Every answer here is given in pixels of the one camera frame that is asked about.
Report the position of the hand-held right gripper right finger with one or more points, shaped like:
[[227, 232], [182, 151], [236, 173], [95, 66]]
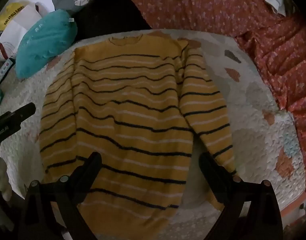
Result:
[[208, 170]]

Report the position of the teal pillow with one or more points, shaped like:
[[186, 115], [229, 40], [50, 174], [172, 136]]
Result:
[[45, 42]]

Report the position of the white paper bag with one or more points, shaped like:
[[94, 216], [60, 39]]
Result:
[[15, 37]]

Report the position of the long dotted white box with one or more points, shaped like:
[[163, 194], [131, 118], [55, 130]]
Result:
[[3, 70]]

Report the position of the yellow plastic bag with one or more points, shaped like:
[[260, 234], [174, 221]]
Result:
[[7, 17]]

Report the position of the yellow striped sweater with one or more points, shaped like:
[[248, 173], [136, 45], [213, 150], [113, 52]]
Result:
[[132, 120]]

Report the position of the red floral bedsheet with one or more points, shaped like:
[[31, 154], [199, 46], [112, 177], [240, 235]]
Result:
[[218, 10]]

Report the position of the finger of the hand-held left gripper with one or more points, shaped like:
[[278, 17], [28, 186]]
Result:
[[22, 112]]

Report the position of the dark cloth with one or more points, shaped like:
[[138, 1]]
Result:
[[110, 15]]

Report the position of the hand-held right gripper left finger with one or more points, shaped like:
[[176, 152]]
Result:
[[90, 168]]

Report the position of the white crumpled cloth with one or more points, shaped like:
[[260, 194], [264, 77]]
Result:
[[275, 1]]

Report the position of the white quilted heart blanket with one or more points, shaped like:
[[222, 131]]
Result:
[[253, 120]]

